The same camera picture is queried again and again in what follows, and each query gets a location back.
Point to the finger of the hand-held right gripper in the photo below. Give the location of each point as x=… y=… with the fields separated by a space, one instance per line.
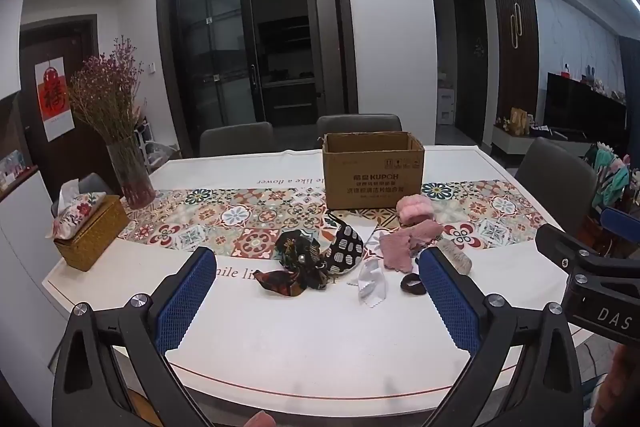
x=622 y=221
x=562 y=247

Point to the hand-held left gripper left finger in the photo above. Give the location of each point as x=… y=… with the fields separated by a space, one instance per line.
x=185 y=302

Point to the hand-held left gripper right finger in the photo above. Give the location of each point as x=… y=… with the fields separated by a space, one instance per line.
x=450 y=302

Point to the pink fluffy cloth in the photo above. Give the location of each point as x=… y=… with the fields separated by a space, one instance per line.
x=415 y=208

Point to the white square gauze cloth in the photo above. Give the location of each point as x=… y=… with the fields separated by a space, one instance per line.
x=369 y=232

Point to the black patterned eye mask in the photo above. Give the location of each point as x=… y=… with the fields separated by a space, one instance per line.
x=347 y=247

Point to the brown cardboard box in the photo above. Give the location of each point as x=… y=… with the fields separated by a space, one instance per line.
x=372 y=177

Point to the person's right hand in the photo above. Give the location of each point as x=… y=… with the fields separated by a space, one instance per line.
x=625 y=387

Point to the person's left hand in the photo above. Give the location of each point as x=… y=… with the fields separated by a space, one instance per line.
x=259 y=420

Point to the dark brown hair scrunchie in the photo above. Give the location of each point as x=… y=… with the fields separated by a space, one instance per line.
x=411 y=284

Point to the grey knitted cloth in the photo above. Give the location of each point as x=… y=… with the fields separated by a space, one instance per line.
x=457 y=257

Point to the green and pink clothing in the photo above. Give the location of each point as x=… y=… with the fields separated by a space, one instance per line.
x=607 y=177

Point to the pink knitted cloth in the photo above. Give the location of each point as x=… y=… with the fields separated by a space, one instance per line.
x=400 y=248

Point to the white thin wiping cloth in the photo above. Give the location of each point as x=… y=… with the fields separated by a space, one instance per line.
x=370 y=282

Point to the colourful patterned table runner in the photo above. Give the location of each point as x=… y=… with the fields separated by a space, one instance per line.
x=225 y=217

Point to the woven tissue box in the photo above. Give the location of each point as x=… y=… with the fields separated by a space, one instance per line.
x=97 y=239

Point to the white television console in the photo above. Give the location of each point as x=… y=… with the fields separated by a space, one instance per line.
x=520 y=142

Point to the dark floral fabric scrunchie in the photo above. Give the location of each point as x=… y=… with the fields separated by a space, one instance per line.
x=295 y=259

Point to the black television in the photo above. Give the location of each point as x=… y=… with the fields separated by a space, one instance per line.
x=582 y=107

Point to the gold paper bag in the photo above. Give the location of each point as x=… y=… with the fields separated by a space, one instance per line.
x=520 y=121

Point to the glass vase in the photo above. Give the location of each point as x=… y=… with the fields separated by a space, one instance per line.
x=132 y=177

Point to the floral tissue box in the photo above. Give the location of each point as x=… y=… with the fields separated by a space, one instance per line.
x=75 y=212

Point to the white storage rack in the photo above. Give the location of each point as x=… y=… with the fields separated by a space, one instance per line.
x=150 y=147

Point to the white sideboard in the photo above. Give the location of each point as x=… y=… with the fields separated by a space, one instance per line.
x=25 y=267

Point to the dark interior door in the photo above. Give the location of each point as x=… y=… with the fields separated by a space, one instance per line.
x=471 y=67

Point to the colourful printed box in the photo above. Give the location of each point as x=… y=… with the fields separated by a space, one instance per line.
x=11 y=169

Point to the dried pink flower bouquet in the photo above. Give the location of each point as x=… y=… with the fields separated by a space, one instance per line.
x=107 y=97

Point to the dark sliding glass door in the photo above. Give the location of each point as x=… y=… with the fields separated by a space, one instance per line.
x=215 y=57

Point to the dark brown entrance door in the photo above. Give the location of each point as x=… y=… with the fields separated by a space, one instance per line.
x=75 y=57

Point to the grey refrigerator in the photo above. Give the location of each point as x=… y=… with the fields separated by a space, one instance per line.
x=320 y=37

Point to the red and white wall calendar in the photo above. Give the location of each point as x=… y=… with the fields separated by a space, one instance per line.
x=54 y=107

